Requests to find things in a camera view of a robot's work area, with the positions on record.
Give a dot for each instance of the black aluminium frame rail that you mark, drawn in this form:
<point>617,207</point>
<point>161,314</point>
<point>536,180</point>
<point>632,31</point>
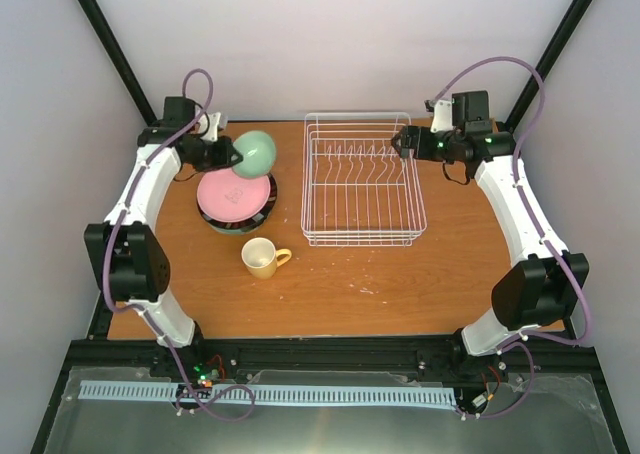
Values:
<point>422,358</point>

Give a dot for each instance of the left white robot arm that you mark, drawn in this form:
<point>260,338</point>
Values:
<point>130,267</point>

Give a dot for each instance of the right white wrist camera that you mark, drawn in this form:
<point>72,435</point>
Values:
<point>442,115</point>

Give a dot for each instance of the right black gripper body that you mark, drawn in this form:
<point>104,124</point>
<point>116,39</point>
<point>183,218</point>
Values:
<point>437,152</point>

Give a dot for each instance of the teal bottom bowl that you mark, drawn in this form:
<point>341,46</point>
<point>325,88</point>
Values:
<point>251,227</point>

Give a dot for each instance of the teal ceramic bowl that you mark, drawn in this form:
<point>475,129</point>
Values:
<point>259,154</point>

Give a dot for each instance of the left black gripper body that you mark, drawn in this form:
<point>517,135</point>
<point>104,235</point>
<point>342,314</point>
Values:
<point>203,158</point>

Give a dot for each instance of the white wire dish rack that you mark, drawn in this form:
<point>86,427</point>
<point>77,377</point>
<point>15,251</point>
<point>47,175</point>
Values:
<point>357,191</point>

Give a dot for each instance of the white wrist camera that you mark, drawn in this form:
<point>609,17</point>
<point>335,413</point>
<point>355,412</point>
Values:
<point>210,125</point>
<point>442,115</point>

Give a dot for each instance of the dark striped plate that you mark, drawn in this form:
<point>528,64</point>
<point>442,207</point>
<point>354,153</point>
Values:
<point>263,214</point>

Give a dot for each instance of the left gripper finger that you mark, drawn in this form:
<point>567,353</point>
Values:
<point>227,160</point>
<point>223,142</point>

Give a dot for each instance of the yellow mug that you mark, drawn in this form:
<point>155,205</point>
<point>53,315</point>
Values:
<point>262,258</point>

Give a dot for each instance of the pink plate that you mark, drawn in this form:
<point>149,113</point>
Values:
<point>224,196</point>

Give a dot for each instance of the light blue cable duct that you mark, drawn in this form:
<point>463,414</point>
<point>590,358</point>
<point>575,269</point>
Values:
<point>272,395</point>

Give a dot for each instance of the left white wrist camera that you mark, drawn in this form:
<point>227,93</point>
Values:
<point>210,125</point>

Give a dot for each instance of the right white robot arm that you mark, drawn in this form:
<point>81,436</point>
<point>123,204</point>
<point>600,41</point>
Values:
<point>543,285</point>

